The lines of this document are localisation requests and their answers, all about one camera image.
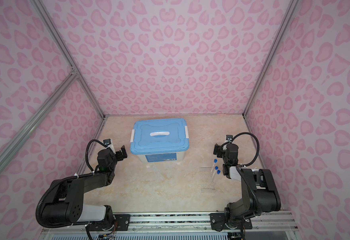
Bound clear test tube rack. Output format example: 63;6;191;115
199;167;216;193

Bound blue plastic bin lid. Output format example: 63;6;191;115
130;118;190;155

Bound white plastic storage bin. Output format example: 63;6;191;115
132;151;186;163

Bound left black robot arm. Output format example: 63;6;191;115
36;146;128;230

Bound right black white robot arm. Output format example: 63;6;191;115
210;142;282;232

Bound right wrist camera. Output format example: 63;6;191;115
225;135;234;143

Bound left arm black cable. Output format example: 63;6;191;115
35;139;110;229

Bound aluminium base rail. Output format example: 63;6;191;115
39;211;302;240

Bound diagonal aluminium frame bar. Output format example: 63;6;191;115
0;71;77;174

